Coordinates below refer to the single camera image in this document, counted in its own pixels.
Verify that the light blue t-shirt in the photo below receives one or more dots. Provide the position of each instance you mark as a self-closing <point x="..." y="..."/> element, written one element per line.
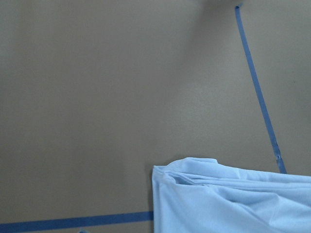
<point x="199" y="195"/>

